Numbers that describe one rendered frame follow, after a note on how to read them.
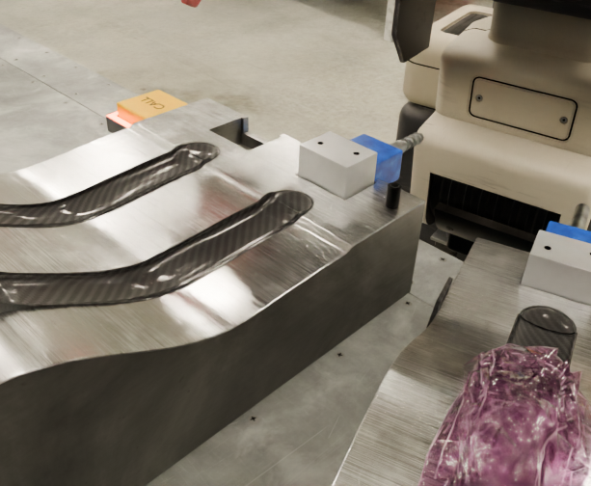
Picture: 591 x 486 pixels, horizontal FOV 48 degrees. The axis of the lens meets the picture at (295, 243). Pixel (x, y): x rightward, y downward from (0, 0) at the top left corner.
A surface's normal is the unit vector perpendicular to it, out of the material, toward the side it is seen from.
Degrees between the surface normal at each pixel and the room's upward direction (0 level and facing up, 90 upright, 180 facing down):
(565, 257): 0
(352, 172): 90
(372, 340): 0
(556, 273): 90
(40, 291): 28
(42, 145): 0
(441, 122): 8
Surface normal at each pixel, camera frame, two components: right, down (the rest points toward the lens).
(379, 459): -0.09, -0.66
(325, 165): -0.71, 0.39
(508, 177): -0.55, 0.58
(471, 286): 0.04, -0.82
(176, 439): 0.71, 0.42
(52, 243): 0.33, -0.91
